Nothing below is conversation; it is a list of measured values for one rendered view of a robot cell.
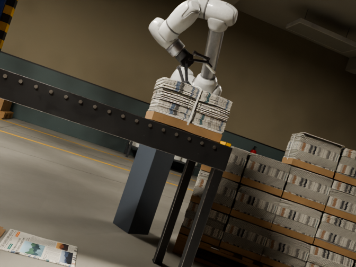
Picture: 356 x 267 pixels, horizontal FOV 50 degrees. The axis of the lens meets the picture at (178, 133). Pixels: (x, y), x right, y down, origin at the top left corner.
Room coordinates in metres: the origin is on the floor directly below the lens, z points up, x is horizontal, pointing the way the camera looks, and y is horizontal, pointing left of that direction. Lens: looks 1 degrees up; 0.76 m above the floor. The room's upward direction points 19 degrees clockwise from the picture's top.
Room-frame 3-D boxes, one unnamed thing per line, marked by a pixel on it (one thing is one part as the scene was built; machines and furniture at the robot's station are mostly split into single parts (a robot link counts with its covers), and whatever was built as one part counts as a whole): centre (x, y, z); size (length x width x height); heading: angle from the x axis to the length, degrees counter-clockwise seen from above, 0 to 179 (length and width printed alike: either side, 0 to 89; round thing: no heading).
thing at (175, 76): (2.88, 0.10, 1.17); 0.18 x 0.16 x 0.22; 79
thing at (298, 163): (2.76, -0.95, 0.86); 0.38 x 0.29 x 0.04; 174
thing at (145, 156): (2.88, 0.11, 0.50); 0.20 x 0.20 x 1.00; 45
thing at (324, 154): (2.77, -0.95, 0.95); 0.38 x 0.29 x 0.23; 174
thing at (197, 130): (2.09, -0.11, 0.83); 0.29 x 0.16 x 0.04; 12
